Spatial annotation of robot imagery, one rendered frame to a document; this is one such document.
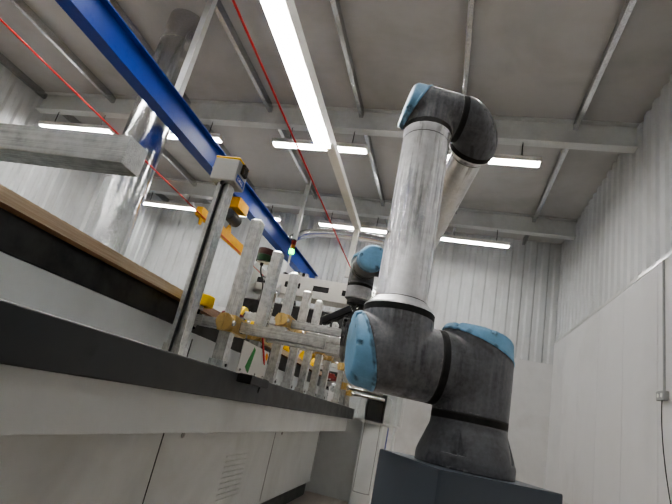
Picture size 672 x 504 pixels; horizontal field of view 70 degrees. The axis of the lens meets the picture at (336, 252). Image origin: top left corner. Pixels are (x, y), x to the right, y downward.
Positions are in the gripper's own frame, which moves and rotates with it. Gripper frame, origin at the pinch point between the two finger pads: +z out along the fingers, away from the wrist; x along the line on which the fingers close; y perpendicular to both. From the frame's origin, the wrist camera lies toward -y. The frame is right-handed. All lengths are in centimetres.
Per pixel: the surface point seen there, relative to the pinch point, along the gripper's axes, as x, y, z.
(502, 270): 875, 152, -341
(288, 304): 19.1, -28.4, -19.1
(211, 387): -38.1, -25.4, 17.8
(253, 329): -26.6, -22.4, -0.6
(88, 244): -74, -46, -6
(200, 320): -26.9, -39.7, -0.6
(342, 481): 263, -29, 68
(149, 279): -49, -46, -6
